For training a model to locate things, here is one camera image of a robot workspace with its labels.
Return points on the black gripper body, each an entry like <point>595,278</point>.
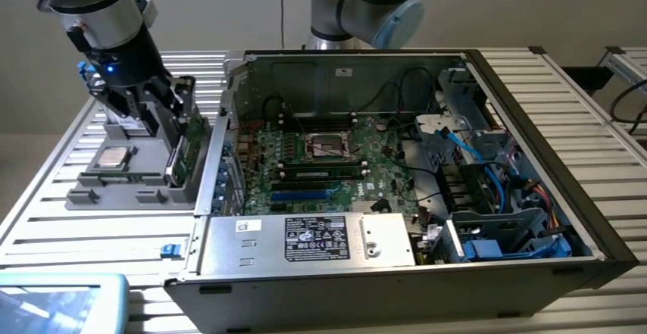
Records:
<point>128,61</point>

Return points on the green graphics card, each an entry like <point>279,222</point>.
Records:
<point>187,148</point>

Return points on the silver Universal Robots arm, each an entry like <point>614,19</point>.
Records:
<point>348,4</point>

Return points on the disk drive with white label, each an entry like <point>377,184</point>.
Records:
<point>132,123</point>

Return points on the silver CPU chip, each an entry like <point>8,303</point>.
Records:
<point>113,157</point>

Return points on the grey parts rack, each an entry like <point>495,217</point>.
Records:
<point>136,171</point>

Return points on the CPU socket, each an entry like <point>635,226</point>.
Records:
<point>325,145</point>

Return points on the black expansion slot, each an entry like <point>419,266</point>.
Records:
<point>297,186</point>

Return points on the installed RAM stick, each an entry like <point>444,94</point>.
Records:
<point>320,173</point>

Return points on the green motherboard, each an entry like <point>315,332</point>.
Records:
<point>328,167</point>

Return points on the blue expansion slot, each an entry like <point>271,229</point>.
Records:
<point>297,195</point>

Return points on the blue plastic clip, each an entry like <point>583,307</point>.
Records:
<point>169,251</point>

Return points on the silver power supply unit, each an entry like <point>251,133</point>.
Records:
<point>308,244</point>

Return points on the open black PC case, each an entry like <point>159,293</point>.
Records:
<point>399,182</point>

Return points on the teach pendant with blue rim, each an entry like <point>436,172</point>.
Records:
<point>60,303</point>

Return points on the metal disk bay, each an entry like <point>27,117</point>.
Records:
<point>462,118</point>

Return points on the blue drive caddy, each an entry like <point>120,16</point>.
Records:
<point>500,250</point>

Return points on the aluminium profile frame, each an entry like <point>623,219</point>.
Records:
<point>624,65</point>

